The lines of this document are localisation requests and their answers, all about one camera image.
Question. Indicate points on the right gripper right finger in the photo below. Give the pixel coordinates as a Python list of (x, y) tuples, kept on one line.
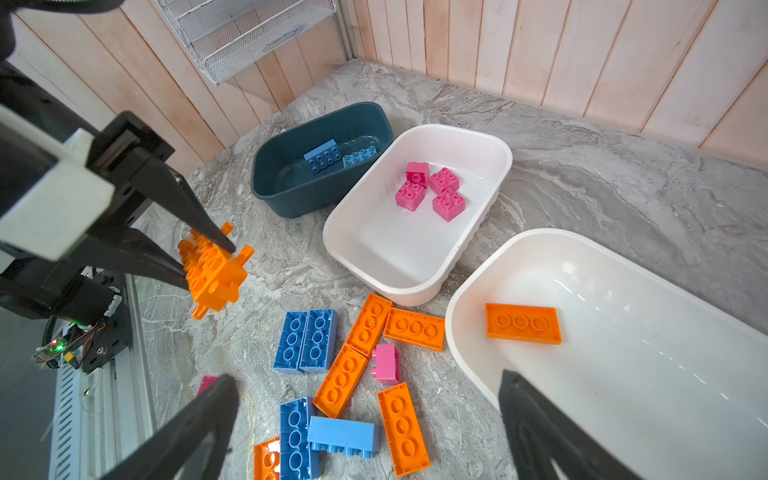
[(545, 443)]

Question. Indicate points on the white plastic bin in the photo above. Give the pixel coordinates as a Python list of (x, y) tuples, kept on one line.
[(671, 386), (405, 255)]

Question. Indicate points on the right white plastic bin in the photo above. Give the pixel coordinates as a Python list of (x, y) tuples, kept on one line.
[(671, 386)]

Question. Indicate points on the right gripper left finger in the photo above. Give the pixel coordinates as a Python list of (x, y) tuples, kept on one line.
[(194, 444)]

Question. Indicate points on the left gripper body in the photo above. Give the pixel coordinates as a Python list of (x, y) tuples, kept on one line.
[(60, 176)]

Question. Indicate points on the long light blue lego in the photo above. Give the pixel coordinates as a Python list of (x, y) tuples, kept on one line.
[(359, 156)]

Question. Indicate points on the white wire mesh shelf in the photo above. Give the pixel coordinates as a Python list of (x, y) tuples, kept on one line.
[(224, 37)]

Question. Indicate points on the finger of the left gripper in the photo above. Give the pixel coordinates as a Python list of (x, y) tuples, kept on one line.
[(127, 250), (166, 187)]

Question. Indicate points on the orange lego plate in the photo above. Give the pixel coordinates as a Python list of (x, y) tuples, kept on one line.
[(523, 323), (266, 460), (404, 436), (415, 329)]

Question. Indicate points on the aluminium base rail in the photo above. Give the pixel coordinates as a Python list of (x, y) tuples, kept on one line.
[(102, 418)]

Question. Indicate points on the light blue lego brick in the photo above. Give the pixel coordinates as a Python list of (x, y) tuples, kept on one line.
[(352, 438)]

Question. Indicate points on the pink square lego brick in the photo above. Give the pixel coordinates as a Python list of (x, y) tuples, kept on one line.
[(418, 173)]

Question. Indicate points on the middle white plastic bin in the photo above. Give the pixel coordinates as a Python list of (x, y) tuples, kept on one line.
[(405, 255)]

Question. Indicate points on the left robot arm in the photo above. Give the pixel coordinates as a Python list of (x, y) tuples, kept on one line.
[(39, 289)]

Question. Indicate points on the dark teal plastic bin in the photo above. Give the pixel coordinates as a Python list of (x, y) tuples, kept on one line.
[(281, 177)]

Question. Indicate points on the orange lego top plate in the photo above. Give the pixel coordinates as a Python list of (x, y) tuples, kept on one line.
[(415, 329)]

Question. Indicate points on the orange lego bottom plate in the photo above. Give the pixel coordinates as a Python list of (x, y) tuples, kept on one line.
[(266, 460)]

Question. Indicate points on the long orange lego centre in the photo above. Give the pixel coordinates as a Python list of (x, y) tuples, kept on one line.
[(349, 365)]

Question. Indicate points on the blue lego double brick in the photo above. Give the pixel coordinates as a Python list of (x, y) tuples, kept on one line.
[(307, 341)]

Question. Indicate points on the long orange technic lego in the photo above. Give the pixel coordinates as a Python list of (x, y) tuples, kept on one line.
[(214, 276)]

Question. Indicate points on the pink lego bottom brick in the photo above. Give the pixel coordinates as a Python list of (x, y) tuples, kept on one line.
[(206, 382)]

